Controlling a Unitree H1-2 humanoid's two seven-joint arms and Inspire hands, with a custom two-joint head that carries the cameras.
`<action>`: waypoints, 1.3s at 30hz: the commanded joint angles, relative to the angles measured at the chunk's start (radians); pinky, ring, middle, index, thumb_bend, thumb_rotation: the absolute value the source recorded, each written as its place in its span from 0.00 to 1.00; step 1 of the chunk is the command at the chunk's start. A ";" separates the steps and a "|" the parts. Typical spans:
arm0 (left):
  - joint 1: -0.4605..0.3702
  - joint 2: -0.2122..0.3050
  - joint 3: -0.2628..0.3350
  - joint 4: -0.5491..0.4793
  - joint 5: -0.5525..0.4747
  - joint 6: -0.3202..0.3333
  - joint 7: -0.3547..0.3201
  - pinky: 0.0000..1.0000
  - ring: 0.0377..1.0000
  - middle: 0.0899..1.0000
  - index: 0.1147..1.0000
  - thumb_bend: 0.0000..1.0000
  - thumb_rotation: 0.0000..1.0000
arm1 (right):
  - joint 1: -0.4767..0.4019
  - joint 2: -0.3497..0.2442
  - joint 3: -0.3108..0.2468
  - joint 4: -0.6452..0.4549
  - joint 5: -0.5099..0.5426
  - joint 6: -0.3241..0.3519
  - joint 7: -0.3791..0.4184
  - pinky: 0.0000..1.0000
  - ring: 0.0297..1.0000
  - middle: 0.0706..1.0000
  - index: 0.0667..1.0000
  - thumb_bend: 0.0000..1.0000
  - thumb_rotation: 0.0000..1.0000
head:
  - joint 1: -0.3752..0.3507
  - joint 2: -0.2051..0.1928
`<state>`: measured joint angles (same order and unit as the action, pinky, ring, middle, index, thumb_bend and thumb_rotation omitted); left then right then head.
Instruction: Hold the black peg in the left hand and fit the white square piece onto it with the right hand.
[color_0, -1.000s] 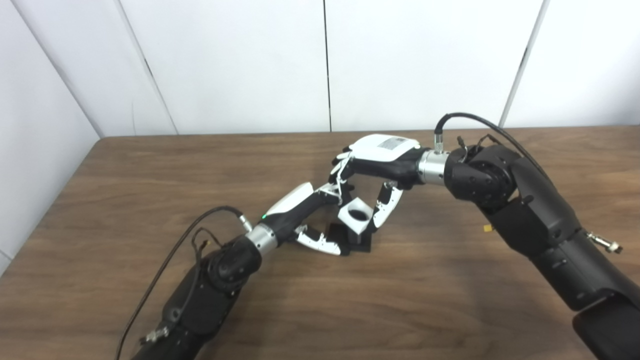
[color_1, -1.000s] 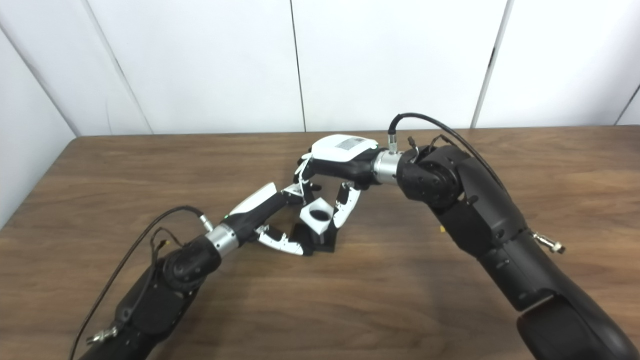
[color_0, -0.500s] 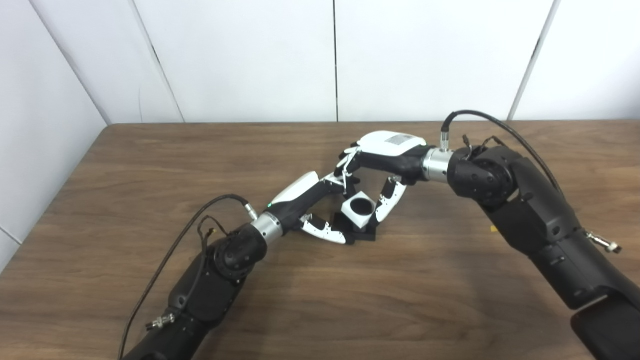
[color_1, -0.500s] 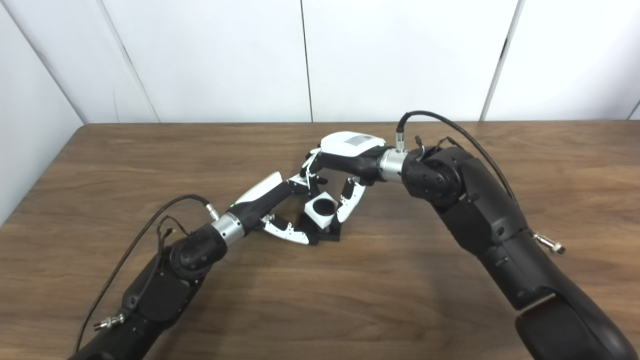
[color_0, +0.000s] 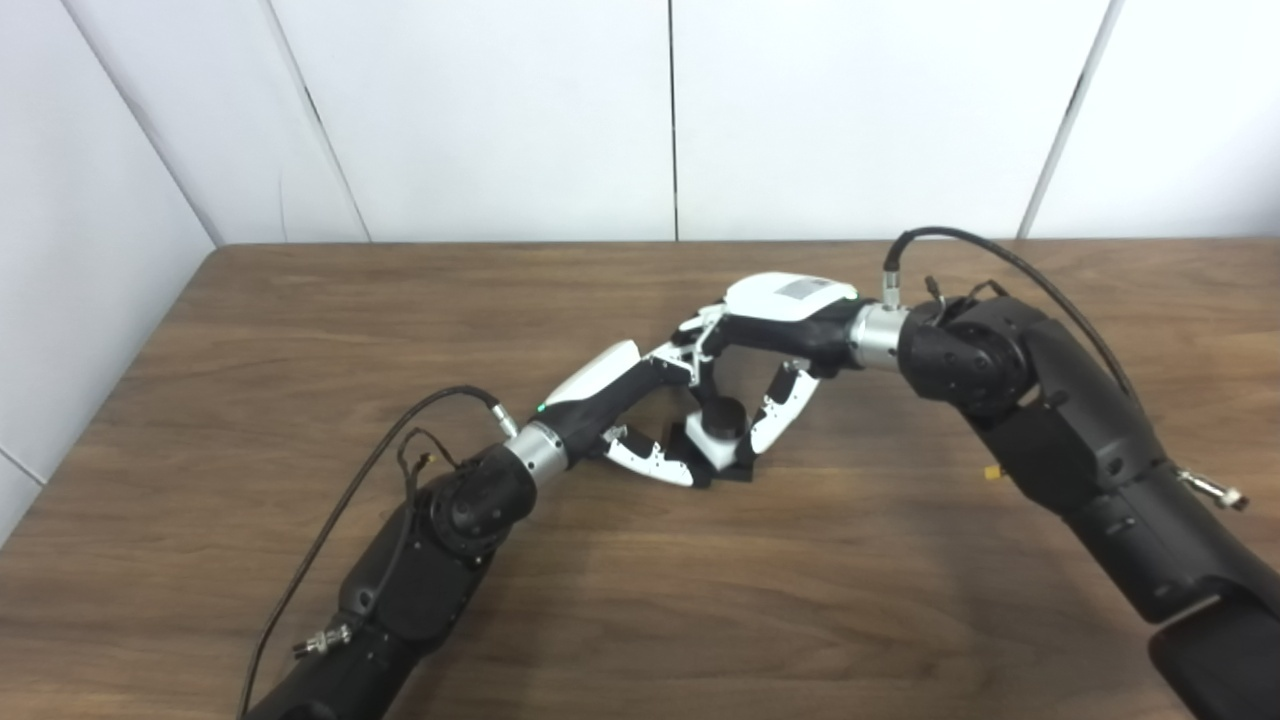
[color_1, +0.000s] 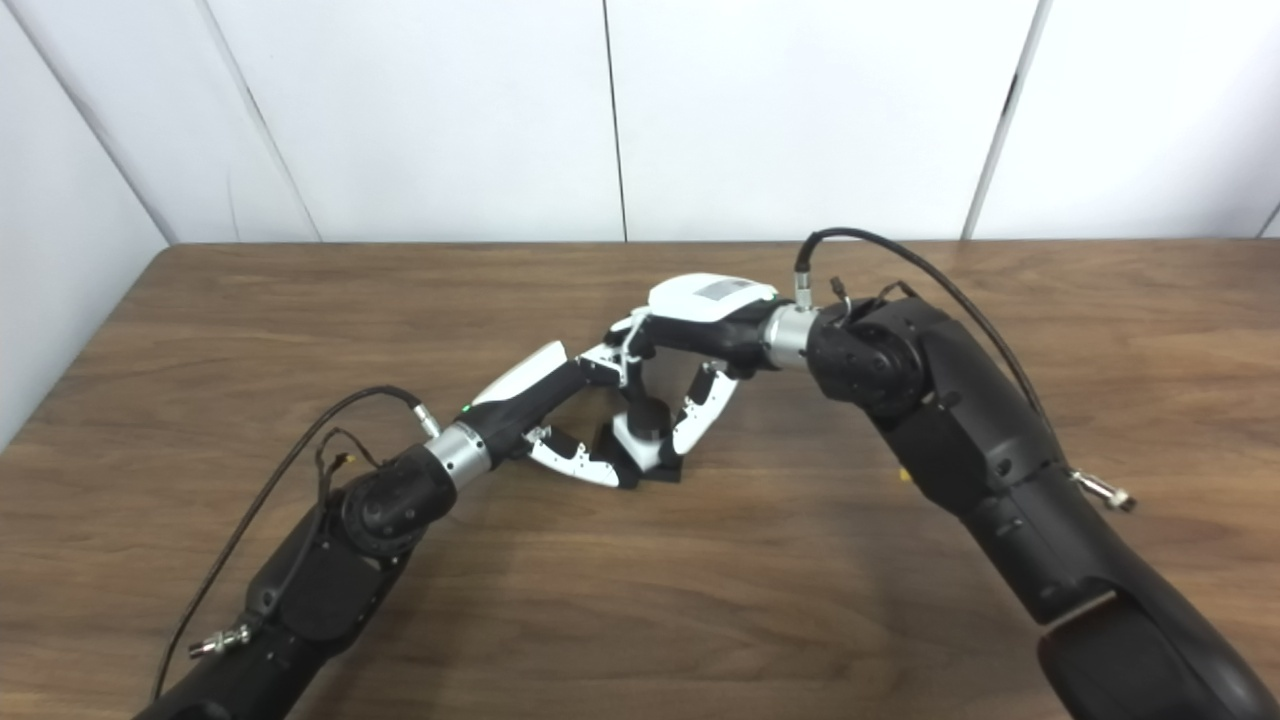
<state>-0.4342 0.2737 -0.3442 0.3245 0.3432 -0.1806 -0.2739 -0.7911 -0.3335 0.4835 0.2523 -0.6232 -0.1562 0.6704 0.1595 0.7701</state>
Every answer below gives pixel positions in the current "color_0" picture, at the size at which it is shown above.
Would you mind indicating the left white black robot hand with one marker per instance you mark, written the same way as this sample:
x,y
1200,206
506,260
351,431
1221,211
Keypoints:
x,y
595,385

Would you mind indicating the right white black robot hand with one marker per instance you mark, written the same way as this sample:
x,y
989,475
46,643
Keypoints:
x,y
790,300

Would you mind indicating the black peg with square base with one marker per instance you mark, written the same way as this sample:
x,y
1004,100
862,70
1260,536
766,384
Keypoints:
x,y
722,415

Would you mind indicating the white square piece with hole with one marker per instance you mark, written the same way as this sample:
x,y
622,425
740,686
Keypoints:
x,y
718,452

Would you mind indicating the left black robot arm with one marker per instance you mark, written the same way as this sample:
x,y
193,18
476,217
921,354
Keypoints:
x,y
430,570

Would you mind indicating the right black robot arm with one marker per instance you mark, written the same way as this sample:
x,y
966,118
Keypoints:
x,y
1100,450

